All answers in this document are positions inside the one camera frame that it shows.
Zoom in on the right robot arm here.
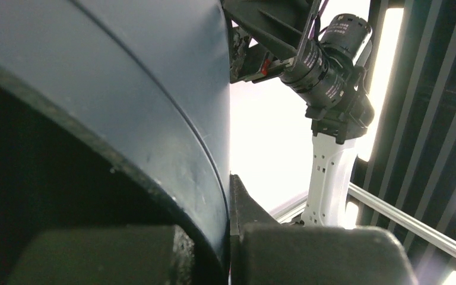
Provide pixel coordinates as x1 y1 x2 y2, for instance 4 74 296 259
222 1 375 226

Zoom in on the dark blue round bin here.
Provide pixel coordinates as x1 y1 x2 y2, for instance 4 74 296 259
0 1 230 284

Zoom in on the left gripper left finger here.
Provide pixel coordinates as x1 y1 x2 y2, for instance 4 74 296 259
7 226 195 284

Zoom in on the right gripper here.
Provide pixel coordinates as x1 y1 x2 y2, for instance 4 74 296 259
223 1 375 144

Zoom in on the aluminium frame rail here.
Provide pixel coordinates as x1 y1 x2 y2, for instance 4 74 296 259
270 183 456 259

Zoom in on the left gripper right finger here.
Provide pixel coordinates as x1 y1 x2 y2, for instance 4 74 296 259
229 175 418 284

